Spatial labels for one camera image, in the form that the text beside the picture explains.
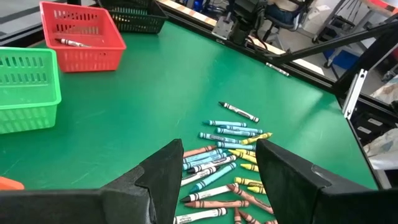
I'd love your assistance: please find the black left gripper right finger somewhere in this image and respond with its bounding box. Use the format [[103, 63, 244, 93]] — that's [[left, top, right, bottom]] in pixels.
[[255, 138, 398, 224]]

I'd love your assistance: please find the silver aluminium bracket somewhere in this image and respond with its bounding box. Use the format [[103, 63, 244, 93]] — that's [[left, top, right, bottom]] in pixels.
[[341, 68, 368, 121]]

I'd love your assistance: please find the black plastic basket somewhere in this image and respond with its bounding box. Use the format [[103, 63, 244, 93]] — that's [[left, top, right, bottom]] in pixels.
[[98, 0, 169, 34]]

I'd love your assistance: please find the orange plastic basket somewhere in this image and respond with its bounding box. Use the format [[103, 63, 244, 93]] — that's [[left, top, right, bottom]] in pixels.
[[0, 176, 25, 191]]

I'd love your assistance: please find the white bag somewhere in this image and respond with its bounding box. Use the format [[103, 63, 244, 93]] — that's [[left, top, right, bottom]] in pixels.
[[362, 127, 398, 170]]

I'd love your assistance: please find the black box with labels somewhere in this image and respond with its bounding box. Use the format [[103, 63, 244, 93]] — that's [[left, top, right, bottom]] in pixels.
[[348, 99, 398, 147]]

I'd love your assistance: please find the green table mat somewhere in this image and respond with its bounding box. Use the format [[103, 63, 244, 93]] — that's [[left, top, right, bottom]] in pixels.
[[0, 21, 379, 224]]

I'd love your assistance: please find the red plastic basket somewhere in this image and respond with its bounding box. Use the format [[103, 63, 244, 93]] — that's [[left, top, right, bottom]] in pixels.
[[39, 1, 127, 73]]

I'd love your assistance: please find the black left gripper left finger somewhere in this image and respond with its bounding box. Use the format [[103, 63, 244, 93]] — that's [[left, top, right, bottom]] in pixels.
[[0, 138, 185, 224]]

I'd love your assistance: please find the green plastic basket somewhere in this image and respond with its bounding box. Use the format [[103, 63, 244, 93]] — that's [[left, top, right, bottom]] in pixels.
[[0, 46, 62, 135]]

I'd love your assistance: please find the black office chair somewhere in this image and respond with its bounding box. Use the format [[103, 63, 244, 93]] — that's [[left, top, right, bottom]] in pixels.
[[262, 0, 312, 43]]

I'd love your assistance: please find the blue box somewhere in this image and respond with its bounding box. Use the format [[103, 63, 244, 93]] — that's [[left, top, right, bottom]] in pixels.
[[323, 48, 361, 71]]

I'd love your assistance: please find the silver hinge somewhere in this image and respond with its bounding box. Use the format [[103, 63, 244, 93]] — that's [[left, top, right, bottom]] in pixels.
[[265, 62, 290, 77]]

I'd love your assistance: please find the person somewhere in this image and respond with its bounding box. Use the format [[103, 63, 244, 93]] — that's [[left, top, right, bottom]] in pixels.
[[266, 0, 308, 26]]

